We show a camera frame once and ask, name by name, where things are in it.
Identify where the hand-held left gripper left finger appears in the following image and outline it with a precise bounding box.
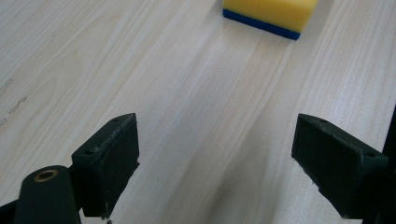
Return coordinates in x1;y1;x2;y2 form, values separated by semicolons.
70;112;140;218

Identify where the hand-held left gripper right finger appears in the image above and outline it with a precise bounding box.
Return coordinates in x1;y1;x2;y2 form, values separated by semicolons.
290;113;390;220

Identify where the yellow and blue sponge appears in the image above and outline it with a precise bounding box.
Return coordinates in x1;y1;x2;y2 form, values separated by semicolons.
221;0;319;41

